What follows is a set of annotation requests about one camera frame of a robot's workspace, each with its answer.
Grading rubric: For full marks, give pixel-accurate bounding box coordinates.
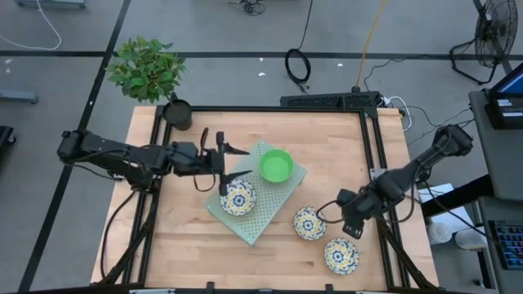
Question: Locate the white paper sheet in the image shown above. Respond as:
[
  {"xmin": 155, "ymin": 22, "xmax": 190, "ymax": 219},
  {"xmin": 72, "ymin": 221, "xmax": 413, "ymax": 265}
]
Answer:
[{"xmin": 417, "ymin": 182, "xmax": 471, "ymax": 225}]

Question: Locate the grey desk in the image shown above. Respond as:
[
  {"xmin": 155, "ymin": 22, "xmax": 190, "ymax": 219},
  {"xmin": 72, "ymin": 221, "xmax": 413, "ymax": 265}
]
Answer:
[
  {"xmin": 477, "ymin": 195, "xmax": 523, "ymax": 294},
  {"xmin": 468, "ymin": 88, "xmax": 523, "ymax": 201}
]

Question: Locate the white round container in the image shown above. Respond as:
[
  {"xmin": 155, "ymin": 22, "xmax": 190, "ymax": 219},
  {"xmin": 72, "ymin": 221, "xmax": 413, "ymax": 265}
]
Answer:
[
  {"xmin": 427, "ymin": 222, "xmax": 454, "ymax": 246},
  {"xmin": 454, "ymin": 227, "xmax": 490, "ymax": 251}
]

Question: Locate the monitor with blue screen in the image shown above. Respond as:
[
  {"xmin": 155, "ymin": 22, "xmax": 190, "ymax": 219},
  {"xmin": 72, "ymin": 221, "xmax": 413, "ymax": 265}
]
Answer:
[{"xmin": 489, "ymin": 61, "xmax": 523, "ymax": 97}]

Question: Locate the white cable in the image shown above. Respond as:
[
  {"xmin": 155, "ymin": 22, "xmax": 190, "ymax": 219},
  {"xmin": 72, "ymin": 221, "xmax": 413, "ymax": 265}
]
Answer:
[
  {"xmin": 383, "ymin": 96, "xmax": 412, "ymax": 131},
  {"xmin": 0, "ymin": 0, "xmax": 63, "ymax": 52}
]

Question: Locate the yellow cable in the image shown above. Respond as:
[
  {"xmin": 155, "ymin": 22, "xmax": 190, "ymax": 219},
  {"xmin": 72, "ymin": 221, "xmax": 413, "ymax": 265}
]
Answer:
[{"xmin": 354, "ymin": 0, "xmax": 388, "ymax": 93}]

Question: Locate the black floor object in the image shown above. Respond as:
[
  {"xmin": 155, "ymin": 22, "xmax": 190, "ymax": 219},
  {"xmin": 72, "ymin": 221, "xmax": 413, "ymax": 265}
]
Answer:
[{"xmin": 0, "ymin": 125, "xmax": 17, "ymax": 160}]

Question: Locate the yellow bowl with patterned inside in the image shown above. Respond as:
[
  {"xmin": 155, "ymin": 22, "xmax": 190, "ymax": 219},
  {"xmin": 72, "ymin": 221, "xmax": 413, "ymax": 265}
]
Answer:
[
  {"xmin": 324, "ymin": 237, "xmax": 360, "ymax": 276},
  {"xmin": 293, "ymin": 206, "xmax": 328, "ymax": 242},
  {"xmin": 219, "ymin": 178, "xmax": 258, "ymax": 217}
]

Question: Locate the black aluminium table frame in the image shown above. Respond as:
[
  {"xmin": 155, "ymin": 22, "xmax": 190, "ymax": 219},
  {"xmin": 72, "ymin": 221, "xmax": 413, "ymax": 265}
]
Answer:
[{"xmin": 90, "ymin": 105, "xmax": 440, "ymax": 292}]

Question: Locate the black perforated equipment box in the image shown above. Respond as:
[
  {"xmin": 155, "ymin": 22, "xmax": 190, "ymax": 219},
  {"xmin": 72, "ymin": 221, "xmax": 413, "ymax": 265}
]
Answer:
[{"xmin": 279, "ymin": 91, "xmax": 381, "ymax": 110}]

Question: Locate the pale green perforated metal shelf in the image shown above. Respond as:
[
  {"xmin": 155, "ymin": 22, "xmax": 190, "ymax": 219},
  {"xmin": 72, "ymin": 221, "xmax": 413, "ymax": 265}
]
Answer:
[{"xmin": 203, "ymin": 139, "xmax": 308, "ymax": 247}]

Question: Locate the black backlit keyboard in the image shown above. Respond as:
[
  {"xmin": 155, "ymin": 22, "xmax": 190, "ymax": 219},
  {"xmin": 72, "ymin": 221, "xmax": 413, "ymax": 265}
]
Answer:
[{"xmin": 489, "ymin": 220, "xmax": 523, "ymax": 270}]

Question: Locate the grey furniture base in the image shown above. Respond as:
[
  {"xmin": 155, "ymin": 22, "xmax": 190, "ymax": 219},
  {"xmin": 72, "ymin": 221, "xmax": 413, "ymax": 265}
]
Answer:
[{"xmin": 14, "ymin": 0, "xmax": 87, "ymax": 10}]

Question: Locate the black plant pot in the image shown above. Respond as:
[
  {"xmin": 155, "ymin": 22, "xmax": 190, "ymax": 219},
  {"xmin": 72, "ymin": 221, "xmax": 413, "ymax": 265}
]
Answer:
[{"xmin": 162, "ymin": 92, "xmax": 194, "ymax": 131}]

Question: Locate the black cable bundle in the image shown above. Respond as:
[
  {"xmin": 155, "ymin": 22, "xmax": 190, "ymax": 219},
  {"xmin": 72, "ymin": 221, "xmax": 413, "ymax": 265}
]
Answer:
[{"xmin": 228, "ymin": 0, "xmax": 266, "ymax": 17}]

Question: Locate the black coiled cable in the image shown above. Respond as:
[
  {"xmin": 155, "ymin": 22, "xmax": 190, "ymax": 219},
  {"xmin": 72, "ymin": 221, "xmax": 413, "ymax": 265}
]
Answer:
[{"xmin": 284, "ymin": 0, "xmax": 315, "ymax": 93}]

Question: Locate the black floor fan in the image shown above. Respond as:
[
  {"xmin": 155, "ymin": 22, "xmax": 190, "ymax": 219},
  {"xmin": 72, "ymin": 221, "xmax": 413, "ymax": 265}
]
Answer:
[{"xmin": 449, "ymin": 0, "xmax": 520, "ymax": 86}]

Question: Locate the green plastic mini bowl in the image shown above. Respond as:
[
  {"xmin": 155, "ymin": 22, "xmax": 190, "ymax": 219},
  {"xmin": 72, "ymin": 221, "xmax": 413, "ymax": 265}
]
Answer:
[{"xmin": 258, "ymin": 148, "xmax": 296, "ymax": 185}]

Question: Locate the black box with white labels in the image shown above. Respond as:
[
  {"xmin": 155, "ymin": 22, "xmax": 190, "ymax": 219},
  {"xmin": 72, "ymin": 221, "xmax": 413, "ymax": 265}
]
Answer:
[{"xmin": 485, "ymin": 91, "xmax": 523, "ymax": 131}]

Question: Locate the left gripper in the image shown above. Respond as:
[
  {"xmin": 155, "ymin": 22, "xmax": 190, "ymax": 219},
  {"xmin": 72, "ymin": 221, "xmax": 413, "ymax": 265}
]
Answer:
[{"xmin": 198, "ymin": 130, "xmax": 254, "ymax": 198}]

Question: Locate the green leafy plant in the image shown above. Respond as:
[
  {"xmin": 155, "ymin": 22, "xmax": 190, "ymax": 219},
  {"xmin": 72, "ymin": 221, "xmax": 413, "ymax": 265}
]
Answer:
[{"xmin": 105, "ymin": 35, "xmax": 187, "ymax": 104}]

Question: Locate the grey furniture foot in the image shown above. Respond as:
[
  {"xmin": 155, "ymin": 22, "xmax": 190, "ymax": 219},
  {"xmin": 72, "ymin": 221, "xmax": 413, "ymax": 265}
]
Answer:
[{"xmin": 0, "ymin": 90, "xmax": 40, "ymax": 105}]

